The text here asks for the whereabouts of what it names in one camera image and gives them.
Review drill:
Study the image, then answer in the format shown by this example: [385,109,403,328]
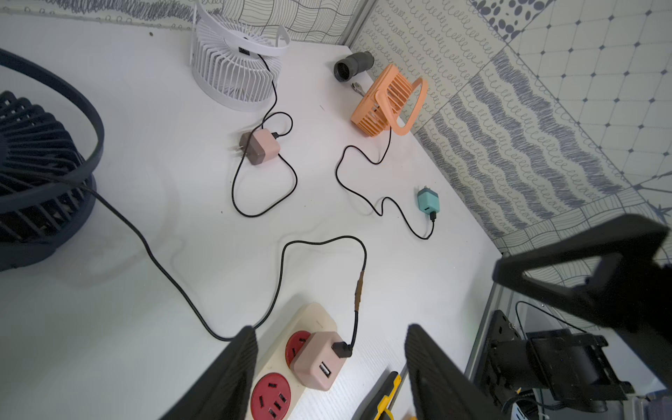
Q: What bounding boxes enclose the yellow black pliers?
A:
[357,371,402,420]

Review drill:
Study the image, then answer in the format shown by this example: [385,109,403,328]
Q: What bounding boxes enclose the orange desk fan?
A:
[350,64,429,138]

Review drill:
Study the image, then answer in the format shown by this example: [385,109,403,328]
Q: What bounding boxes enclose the cream red power strip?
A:
[246,303,354,419]

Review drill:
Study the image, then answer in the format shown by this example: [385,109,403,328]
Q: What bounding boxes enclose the small silver wrench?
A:
[351,82,366,97]

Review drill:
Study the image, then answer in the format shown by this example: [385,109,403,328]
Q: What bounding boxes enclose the orange fan black cable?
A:
[334,128,437,242]

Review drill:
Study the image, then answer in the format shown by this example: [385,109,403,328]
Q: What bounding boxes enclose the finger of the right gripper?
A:
[493,215,671,378]

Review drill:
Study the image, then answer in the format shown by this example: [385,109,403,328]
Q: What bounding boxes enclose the pink charger of blue fan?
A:
[290,332,346,391]

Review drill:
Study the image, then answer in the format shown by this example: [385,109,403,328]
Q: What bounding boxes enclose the dark blue desk fan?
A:
[1,50,105,271]

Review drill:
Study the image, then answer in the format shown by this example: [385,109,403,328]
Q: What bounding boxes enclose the pink charger of white fan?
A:
[230,129,281,166]

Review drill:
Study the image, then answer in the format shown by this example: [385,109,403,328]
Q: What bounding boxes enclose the teal charger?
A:
[416,187,440,215]

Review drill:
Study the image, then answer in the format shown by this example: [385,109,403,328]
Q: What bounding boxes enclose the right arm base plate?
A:
[469,310,635,413]

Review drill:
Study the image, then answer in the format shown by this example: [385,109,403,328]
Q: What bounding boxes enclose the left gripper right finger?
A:
[404,324,504,419]

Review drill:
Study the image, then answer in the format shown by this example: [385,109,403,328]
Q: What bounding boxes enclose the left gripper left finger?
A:
[163,327,258,419]

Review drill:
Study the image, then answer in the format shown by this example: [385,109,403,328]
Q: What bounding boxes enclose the white desk fan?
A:
[190,1,291,112]

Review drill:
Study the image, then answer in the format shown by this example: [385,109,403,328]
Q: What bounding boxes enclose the dark grey pipe piece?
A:
[334,52,375,82]

